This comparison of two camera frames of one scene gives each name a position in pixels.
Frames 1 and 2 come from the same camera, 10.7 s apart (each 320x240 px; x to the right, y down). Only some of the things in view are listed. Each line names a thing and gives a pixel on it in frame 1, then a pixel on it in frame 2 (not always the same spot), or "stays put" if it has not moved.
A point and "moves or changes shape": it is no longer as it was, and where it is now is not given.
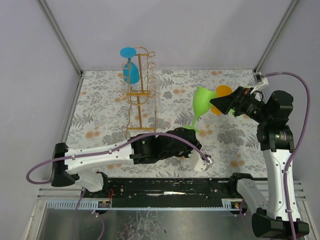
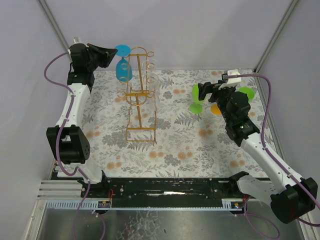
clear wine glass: (155, 95) stays put
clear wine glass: (151, 64) stays put
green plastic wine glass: (202, 97) moves or changes shape
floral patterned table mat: (113, 104) stays put
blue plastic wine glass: (131, 73) -> (122, 67)
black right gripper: (236, 102) -> (213, 90)
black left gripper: (183, 141) -> (97, 55)
